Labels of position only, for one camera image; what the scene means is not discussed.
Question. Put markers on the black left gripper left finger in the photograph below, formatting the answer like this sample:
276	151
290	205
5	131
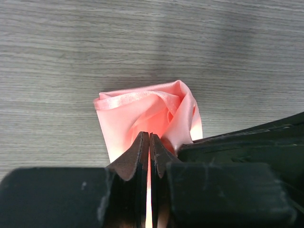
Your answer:
77	197

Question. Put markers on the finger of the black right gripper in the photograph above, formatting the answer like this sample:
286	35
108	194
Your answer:
280	144

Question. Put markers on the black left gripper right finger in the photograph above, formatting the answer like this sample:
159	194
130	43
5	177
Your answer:
211	195

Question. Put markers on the pink satin napkin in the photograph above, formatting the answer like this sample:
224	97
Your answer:
143	129

